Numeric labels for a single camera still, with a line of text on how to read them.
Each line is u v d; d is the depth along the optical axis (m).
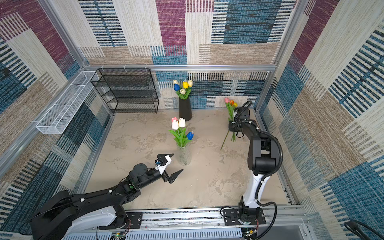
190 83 0.92
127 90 1.09
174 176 0.68
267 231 0.70
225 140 1.02
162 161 0.63
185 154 0.85
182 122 0.71
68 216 0.42
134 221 0.73
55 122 0.69
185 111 1.11
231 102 1.07
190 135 0.74
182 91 0.89
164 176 0.68
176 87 0.91
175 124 0.72
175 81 0.94
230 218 0.73
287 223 0.73
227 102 1.05
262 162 0.53
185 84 0.92
